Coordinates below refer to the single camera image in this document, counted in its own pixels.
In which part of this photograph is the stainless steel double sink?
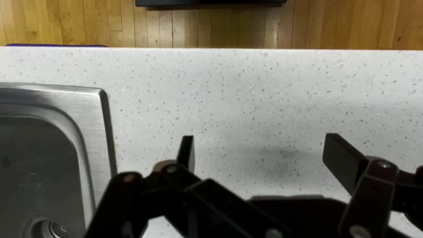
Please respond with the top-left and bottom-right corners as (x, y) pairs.
(0, 82), (119, 238)

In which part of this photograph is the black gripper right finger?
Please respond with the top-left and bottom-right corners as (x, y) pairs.
(321, 133), (423, 238)

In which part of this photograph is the round metal sink drain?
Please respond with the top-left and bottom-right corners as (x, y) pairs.
(24, 216), (69, 238)

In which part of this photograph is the black flat panel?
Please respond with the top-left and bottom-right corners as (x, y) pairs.
(135, 0), (288, 8)

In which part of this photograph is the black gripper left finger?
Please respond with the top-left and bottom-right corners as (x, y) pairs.
(85, 135), (292, 238)

